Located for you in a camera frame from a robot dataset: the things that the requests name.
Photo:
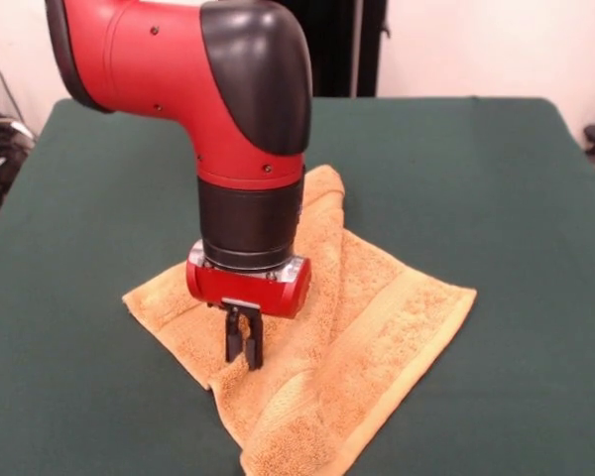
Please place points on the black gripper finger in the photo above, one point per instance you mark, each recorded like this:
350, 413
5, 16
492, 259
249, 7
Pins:
255, 347
233, 337

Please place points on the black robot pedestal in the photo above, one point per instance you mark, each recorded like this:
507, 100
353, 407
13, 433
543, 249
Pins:
347, 49

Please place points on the orange terry towel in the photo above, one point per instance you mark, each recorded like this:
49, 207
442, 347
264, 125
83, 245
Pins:
377, 322

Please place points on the dark green table cloth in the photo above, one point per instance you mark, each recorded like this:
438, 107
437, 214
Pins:
476, 198

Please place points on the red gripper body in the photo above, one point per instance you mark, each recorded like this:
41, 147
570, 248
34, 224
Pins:
243, 292

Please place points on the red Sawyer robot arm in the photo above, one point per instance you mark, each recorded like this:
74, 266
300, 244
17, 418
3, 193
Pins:
178, 74

